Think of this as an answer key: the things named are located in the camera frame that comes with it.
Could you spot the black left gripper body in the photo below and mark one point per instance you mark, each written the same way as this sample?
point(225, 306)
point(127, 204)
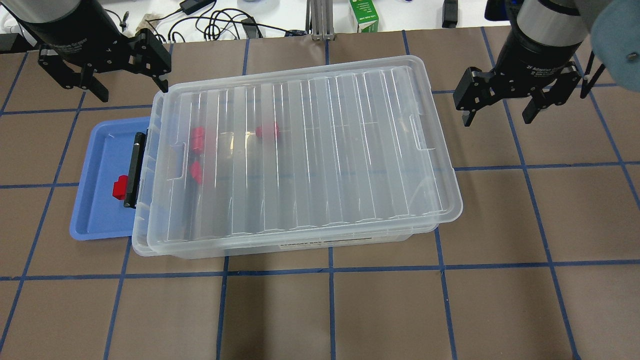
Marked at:
point(75, 31)

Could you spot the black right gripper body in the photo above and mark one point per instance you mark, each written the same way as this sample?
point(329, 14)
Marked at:
point(534, 56)

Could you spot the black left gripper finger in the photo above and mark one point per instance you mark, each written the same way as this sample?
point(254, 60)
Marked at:
point(68, 79)
point(151, 58)

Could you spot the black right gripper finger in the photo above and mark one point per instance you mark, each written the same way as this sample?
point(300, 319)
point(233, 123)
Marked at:
point(473, 93)
point(558, 94)

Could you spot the red block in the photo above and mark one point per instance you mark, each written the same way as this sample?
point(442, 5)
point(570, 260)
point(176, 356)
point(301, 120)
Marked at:
point(119, 188)
point(267, 132)
point(195, 171)
point(198, 140)

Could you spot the clear plastic box lid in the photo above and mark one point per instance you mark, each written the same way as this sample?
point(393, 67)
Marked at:
point(300, 150)

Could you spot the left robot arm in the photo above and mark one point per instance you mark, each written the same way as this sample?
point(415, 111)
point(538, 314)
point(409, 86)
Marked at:
point(29, 13)

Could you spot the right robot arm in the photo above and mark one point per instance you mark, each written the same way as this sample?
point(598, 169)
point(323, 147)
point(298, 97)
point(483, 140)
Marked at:
point(552, 47)

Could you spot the clear plastic storage box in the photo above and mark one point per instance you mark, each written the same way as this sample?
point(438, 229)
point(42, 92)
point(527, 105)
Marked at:
point(280, 240)

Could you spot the black power adapter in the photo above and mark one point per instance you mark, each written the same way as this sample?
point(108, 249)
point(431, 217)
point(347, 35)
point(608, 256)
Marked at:
point(189, 7)

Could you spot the black device on desk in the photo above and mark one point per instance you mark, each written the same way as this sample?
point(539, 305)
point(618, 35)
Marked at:
point(449, 14)

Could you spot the green white carton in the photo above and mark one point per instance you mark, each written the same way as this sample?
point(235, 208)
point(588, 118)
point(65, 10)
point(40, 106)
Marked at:
point(364, 16)

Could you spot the blue plastic tray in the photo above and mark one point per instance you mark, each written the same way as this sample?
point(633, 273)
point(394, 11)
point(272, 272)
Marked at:
point(97, 214)

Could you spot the black box latch handle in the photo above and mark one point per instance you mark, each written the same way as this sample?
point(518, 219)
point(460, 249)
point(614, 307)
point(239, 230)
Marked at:
point(135, 170)

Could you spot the aluminium frame post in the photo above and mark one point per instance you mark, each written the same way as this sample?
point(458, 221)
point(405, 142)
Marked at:
point(320, 20)

